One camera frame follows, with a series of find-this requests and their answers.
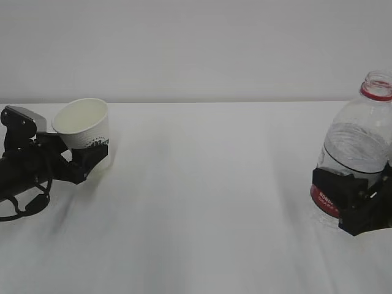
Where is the clear red-label water bottle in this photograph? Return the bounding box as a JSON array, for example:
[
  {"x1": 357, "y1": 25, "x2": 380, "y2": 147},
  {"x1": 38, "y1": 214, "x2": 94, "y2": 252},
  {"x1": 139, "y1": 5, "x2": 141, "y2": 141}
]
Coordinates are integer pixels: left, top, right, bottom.
[{"x1": 315, "y1": 70, "x2": 391, "y2": 227}]

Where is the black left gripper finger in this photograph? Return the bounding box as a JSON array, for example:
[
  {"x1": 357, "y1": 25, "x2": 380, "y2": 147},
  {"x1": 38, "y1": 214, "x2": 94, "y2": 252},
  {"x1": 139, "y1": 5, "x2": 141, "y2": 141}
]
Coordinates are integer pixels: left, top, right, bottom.
[
  {"x1": 36, "y1": 132, "x2": 67, "y2": 150},
  {"x1": 61, "y1": 145, "x2": 108, "y2": 184}
]

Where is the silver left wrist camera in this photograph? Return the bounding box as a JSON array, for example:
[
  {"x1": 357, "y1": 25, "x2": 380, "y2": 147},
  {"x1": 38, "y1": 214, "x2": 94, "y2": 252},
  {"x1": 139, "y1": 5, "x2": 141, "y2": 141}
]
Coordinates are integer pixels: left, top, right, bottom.
[{"x1": 1, "y1": 105, "x2": 47, "y2": 138}]

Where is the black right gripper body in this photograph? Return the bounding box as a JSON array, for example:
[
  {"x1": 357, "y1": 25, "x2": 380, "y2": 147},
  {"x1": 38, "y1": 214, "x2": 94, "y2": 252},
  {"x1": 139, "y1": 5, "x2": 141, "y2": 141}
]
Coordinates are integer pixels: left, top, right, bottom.
[{"x1": 338, "y1": 164, "x2": 391, "y2": 236}]

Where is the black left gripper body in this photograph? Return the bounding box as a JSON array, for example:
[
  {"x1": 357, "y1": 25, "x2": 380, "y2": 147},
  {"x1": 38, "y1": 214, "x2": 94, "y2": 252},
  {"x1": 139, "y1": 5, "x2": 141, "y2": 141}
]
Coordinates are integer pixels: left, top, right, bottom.
[{"x1": 29, "y1": 139, "x2": 68, "y2": 192}]

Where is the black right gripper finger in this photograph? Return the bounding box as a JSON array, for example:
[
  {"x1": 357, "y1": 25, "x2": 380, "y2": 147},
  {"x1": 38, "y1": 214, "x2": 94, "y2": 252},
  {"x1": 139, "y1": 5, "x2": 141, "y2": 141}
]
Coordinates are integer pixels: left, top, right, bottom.
[{"x1": 312, "y1": 168, "x2": 368, "y2": 211}]

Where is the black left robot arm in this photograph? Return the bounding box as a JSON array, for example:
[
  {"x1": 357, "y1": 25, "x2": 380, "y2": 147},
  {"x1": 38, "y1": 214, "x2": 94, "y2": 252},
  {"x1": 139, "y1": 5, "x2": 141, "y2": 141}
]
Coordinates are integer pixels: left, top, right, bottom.
[{"x1": 1, "y1": 133, "x2": 108, "y2": 200}]

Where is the white paper coffee cup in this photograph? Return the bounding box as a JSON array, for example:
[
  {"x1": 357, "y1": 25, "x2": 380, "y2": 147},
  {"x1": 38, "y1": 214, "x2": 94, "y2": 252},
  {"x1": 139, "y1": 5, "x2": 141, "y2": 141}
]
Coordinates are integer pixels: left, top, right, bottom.
[{"x1": 52, "y1": 98, "x2": 110, "y2": 149}]

